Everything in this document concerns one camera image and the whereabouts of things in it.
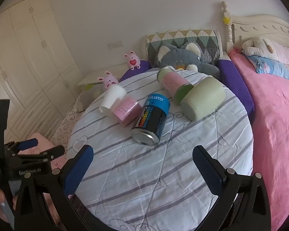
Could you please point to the pale green cup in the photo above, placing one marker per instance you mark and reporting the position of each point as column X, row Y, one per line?
column 204, row 98

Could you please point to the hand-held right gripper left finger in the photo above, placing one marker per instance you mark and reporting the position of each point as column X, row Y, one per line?
column 78, row 170

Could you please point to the diamond patterned cushion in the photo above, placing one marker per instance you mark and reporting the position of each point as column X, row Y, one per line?
column 195, row 38

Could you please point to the pink cloth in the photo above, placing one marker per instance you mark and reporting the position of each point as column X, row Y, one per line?
column 42, row 146

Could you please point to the pink bunny toy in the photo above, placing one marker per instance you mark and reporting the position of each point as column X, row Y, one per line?
column 108, row 80
column 132, row 60

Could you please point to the blue printed pillow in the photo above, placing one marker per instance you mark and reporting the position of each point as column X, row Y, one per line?
column 272, row 67

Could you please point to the pink pillow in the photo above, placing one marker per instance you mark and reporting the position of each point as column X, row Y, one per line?
column 285, row 54

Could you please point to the white paper cup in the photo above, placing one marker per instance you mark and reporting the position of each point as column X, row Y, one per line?
column 110, row 97

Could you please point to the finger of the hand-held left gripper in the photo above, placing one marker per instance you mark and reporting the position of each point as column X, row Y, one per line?
column 26, row 144
column 53, row 152

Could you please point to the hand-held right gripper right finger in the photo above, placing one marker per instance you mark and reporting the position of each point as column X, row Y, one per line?
column 209, row 173

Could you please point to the grey plush cat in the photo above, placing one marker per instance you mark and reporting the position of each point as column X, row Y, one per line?
column 178, row 57

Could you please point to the purple bed bumper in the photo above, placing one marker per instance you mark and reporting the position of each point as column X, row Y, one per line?
column 136, row 70
column 236, row 84

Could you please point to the white plush bunny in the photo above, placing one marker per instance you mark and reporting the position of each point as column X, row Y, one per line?
column 259, row 45

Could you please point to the cream wooden headboard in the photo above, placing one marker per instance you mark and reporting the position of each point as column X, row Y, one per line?
column 255, row 24

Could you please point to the yellow flower ornament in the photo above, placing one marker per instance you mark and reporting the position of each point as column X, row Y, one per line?
column 227, row 20

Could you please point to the pink sleeved green bottle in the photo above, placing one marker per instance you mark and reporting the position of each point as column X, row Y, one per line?
column 172, row 83

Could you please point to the cream wardrobe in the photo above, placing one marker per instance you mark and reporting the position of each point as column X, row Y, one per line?
column 26, row 65

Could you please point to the heart print sheet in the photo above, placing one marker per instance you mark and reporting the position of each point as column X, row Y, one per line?
column 65, row 127

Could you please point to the pink blanket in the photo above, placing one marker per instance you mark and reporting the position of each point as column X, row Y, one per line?
column 272, row 130

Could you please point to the black and blue can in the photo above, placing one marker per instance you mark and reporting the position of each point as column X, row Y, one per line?
column 149, row 120

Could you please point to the pink patterned cup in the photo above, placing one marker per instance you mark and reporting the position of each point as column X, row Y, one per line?
column 125, row 110

